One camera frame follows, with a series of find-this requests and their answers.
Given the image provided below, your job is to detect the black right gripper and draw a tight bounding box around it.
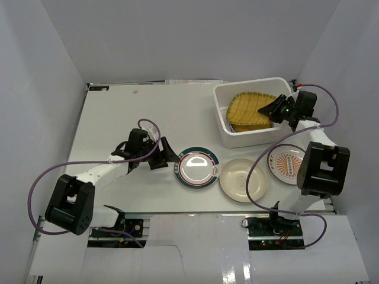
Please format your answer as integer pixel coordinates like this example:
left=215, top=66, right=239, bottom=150
left=258, top=95, right=298, bottom=124

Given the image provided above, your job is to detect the fan-shaped bamboo pattern plate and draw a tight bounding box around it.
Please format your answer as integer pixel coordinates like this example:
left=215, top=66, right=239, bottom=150
left=226, top=92, right=277, bottom=125

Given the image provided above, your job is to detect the white plate green red rim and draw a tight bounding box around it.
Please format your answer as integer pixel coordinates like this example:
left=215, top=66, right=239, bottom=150
left=174, top=147, right=221, bottom=189

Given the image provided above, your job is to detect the round bamboo pattern plate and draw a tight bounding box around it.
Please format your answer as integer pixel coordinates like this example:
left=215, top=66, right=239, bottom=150
left=230, top=121, right=273, bottom=133

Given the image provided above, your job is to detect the white plate orange sun pattern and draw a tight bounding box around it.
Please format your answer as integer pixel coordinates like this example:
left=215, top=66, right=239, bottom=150
left=267, top=144, right=305, bottom=186

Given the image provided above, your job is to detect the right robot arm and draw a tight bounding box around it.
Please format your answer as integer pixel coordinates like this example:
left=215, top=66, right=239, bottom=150
left=258, top=91, right=351, bottom=236

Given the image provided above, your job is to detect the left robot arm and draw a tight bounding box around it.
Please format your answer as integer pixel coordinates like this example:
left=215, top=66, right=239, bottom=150
left=45, top=128, right=179, bottom=236

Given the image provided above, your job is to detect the white plastic bin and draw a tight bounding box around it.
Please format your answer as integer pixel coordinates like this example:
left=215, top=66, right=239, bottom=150
left=213, top=77, right=292, bottom=149

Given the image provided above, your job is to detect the cream round plate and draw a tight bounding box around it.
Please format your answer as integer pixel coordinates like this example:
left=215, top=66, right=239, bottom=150
left=219, top=159, right=268, bottom=203

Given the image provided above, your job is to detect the black label sticker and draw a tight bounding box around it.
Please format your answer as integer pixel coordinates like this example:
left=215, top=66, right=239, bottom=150
left=88, top=86, right=109, bottom=91

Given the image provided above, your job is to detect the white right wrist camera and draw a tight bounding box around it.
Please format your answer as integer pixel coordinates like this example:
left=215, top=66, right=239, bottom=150
left=292, top=83, right=303, bottom=95

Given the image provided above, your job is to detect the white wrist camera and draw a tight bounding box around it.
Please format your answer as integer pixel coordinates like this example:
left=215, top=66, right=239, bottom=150
left=292, top=83, right=303, bottom=95
left=142, top=126, right=159, bottom=141

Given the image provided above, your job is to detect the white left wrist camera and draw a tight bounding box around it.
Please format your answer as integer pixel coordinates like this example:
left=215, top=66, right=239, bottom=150
left=142, top=126, right=159, bottom=141

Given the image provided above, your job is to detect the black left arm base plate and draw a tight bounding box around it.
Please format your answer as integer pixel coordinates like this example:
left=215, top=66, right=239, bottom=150
left=90, top=219, right=144, bottom=238

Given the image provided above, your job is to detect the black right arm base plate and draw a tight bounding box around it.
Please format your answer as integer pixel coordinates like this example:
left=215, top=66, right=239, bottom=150
left=241, top=217, right=303, bottom=237

